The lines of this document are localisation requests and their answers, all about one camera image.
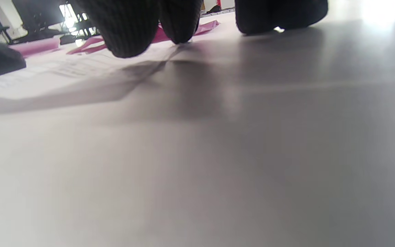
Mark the person's right hand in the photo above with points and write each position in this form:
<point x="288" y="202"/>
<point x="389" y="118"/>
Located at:
<point x="125" y="27"/>

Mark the pink invoice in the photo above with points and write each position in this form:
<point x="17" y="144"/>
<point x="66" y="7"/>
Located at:
<point x="36" y="46"/>
<point x="206" y="27"/>

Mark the white invoice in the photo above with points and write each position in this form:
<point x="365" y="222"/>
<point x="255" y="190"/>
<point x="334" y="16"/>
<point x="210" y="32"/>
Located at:
<point x="63" y="70"/>

